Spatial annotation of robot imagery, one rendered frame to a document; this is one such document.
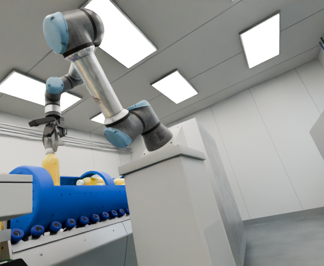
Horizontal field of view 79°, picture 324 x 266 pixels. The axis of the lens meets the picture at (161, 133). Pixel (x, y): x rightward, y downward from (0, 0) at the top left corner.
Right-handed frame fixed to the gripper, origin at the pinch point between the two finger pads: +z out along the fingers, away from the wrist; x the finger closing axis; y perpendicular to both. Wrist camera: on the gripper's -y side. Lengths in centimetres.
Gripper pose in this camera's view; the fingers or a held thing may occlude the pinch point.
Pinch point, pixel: (50, 150)
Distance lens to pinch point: 108.8
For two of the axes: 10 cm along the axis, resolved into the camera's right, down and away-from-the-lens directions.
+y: 4.1, 2.3, 8.8
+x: -8.8, 3.4, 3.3
